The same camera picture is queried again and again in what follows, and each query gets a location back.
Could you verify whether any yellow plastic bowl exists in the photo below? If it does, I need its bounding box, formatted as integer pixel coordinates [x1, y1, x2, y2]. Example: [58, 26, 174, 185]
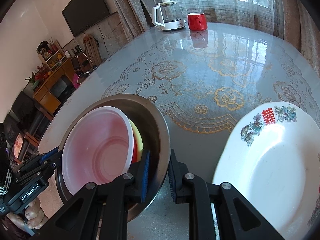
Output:
[130, 120, 144, 161]

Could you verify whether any red ceramic mug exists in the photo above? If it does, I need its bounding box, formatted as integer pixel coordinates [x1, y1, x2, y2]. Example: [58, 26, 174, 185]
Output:
[187, 13, 208, 31]

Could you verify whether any pink plastic bin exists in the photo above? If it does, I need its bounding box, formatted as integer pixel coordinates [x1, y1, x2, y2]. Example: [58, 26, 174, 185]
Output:
[72, 73, 80, 89]

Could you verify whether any wooden folding chair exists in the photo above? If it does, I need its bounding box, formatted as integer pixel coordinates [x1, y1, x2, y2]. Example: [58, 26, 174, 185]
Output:
[83, 35, 103, 66]

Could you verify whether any wooden cabinet with shelf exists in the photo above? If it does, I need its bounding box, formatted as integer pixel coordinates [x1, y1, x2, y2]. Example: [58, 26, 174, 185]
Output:
[33, 40, 75, 115]

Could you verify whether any stainless steel basin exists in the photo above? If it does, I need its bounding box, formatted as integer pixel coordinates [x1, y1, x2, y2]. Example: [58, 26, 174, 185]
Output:
[59, 94, 170, 221]

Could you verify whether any large white double-happiness plate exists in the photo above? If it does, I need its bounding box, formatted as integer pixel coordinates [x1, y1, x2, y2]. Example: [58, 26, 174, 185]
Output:
[212, 101, 319, 239]

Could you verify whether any white charger cable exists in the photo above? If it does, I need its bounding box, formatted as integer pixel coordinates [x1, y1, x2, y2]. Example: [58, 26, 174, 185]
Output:
[76, 45, 98, 86]

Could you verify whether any red plastic bowl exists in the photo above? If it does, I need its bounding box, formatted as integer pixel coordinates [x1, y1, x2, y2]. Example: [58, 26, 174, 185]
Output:
[61, 106, 137, 195]

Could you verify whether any beige curtain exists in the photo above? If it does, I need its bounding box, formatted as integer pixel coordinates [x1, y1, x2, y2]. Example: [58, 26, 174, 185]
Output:
[113, 0, 161, 42]
[282, 0, 319, 74]

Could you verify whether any person's left hand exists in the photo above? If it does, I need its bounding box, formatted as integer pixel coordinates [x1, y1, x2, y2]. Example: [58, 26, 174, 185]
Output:
[7, 198, 49, 231]

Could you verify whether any white glass electric kettle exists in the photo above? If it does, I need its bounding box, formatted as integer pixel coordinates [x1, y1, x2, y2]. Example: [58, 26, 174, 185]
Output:
[151, 0, 185, 31]

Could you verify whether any left beige curtain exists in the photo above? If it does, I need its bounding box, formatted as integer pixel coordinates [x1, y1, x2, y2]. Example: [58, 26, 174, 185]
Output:
[113, 0, 161, 42]

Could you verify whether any black wall television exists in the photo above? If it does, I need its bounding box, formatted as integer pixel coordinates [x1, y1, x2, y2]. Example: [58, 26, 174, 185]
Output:
[62, 0, 110, 37]

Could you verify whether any right beige curtain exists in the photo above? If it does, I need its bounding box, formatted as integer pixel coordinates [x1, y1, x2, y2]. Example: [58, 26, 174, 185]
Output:
[282, 0, 319, 74]

